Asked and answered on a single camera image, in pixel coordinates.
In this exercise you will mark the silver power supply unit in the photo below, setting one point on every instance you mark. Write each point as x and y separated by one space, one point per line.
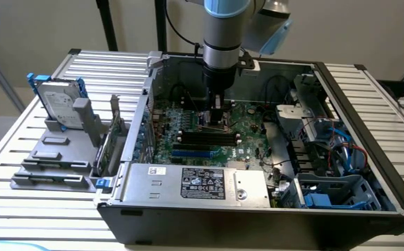
167 185

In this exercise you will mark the grey disk bay blue clips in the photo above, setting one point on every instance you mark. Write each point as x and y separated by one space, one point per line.
331 191

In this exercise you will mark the green graphics card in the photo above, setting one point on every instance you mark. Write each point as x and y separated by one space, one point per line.
109 141

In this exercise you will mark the black chair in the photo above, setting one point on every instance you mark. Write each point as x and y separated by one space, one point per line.
393 87

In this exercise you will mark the black RAM slot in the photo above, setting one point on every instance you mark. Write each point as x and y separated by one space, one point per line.
208 142
208 136
208 139
208 133

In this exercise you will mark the black open PC case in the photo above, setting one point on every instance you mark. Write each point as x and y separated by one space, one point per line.
223 225

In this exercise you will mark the black stand pole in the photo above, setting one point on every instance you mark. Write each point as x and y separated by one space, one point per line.
160 24
107 23

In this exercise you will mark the silver drive cage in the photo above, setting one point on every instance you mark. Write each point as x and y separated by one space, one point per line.
303 109

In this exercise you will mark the thin metal locking lever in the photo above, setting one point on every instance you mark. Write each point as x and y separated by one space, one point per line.
228 127
208 127

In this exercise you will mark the round coin battery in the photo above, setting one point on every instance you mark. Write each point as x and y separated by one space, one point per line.
252 110

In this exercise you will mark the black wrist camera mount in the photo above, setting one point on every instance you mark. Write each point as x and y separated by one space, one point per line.
245 60

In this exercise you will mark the green motherboard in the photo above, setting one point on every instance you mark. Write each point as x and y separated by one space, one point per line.
243 141

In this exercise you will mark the black expansion slot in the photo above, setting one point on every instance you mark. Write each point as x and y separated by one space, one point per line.
191 147

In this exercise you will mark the silver socket cover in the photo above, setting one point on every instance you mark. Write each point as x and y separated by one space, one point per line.
203 118

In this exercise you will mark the silver hard disk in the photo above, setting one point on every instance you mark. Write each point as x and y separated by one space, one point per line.
60 104

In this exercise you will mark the blue case latch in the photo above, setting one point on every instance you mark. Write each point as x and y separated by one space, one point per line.
103 183

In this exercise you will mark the grey parts rack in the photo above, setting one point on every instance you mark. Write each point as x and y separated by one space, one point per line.
59 157

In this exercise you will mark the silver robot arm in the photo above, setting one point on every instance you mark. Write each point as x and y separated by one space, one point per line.
220 31

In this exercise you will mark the CPU socket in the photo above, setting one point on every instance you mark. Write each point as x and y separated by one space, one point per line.
227 123

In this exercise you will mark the grey case latch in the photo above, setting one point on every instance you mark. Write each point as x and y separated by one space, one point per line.
155 60

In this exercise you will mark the blue disk caddy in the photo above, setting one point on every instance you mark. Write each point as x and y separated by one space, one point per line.
83 89

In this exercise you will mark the blue expansion slot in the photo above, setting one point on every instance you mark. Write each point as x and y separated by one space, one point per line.
191 153

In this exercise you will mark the small silver heatsink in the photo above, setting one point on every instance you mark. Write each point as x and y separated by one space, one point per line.
239 165

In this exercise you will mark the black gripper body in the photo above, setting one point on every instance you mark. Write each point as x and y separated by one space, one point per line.
219 77

